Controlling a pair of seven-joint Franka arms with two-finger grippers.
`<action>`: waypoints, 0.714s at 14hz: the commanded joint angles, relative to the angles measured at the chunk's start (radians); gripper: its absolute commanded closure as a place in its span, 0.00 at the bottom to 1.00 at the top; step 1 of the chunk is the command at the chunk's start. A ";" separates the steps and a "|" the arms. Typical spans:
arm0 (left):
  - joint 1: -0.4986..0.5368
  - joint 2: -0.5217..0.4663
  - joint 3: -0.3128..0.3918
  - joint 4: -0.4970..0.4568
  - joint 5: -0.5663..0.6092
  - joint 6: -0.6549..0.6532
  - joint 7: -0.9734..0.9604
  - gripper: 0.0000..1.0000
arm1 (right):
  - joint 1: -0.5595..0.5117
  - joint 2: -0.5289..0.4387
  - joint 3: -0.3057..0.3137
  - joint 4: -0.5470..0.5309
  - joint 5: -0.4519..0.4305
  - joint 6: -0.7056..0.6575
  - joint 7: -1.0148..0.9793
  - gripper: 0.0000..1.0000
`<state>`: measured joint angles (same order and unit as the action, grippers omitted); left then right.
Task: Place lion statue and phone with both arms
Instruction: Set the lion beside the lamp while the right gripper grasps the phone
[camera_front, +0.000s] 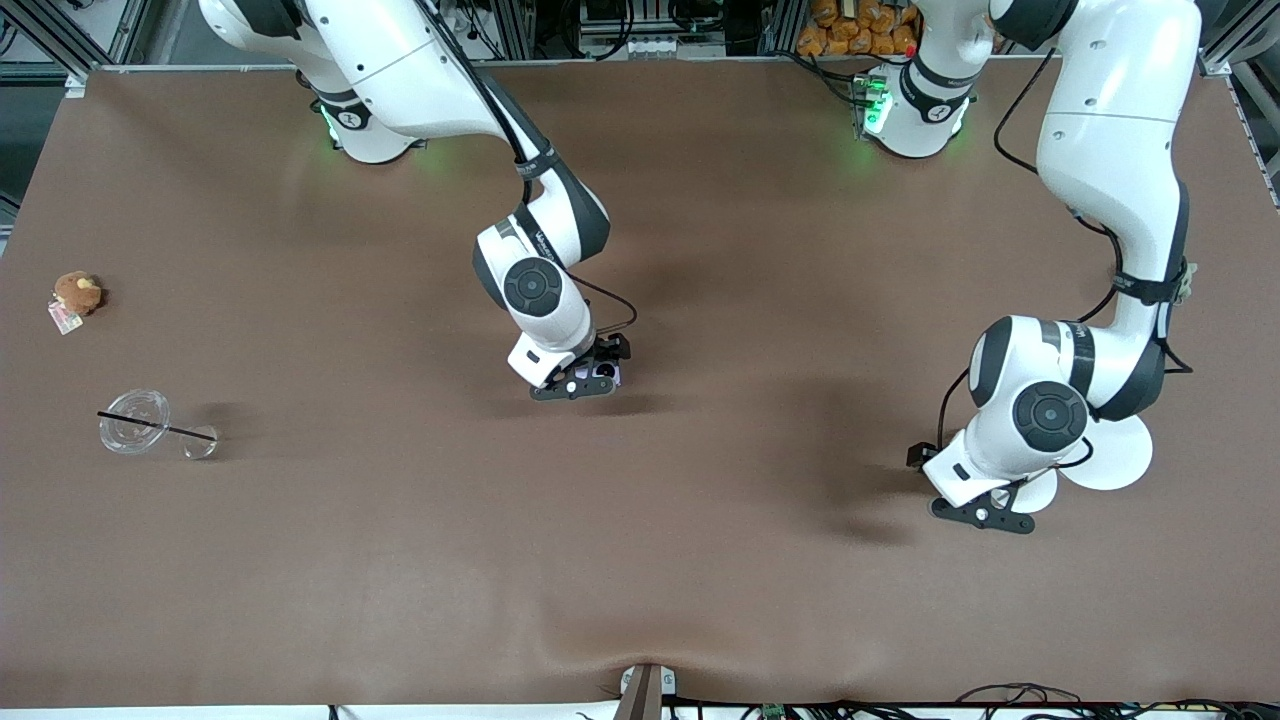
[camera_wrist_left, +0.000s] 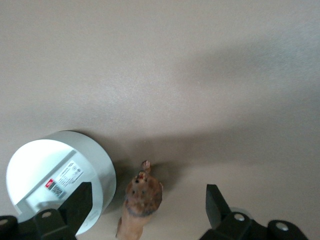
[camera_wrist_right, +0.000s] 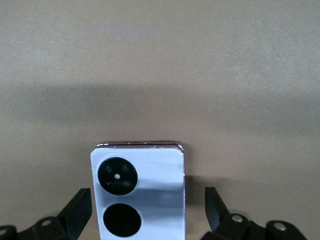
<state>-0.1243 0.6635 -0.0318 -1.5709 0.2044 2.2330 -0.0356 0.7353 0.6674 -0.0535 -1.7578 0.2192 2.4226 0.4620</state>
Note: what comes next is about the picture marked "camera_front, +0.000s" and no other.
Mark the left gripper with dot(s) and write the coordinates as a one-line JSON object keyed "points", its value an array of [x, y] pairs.
{"points": [[915, 454]]}

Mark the orange stuffed toy pile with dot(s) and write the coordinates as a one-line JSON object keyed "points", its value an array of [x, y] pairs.
{"points": [[850, 25]]}

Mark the aluminium frame post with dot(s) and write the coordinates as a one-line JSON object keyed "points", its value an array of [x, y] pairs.
{"points": [[70, 35], [778, 25], [512, 28], [1240, 40]]}

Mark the purple smartphone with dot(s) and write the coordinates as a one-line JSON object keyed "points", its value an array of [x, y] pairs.
{"points": [[616, 378]]}

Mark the clear plastic cup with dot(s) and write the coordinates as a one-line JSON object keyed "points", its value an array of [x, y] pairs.
{"points": [[132, 423]]}

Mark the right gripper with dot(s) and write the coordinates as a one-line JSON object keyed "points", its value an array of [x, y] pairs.
{"points": [[612, 350]]}

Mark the black drinking straw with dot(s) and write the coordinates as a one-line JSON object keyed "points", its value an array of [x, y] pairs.
{"points": [[160, 427]]}

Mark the metal table clamp bracket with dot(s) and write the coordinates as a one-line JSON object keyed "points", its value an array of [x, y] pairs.
{"points": [[642, 692]]}

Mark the brown bear plush with tag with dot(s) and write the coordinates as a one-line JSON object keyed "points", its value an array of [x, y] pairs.
{"points": [[78, 293]]}

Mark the aluminium table edge rail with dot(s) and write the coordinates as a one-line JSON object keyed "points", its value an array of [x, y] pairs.
{"points": [[1255, 140]]}

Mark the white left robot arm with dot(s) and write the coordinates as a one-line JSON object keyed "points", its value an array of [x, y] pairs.
{"points": [[1110, 150]]}

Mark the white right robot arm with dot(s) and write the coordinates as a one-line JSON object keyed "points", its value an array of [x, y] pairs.
{"points": [[400, 70]]}

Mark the grey green Totoro plush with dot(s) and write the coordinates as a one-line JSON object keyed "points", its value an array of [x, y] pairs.
{"points": [[1187, 282]]}

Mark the white terminal block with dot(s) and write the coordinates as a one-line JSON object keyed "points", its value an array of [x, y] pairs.
{"points": [[655, 47]]}

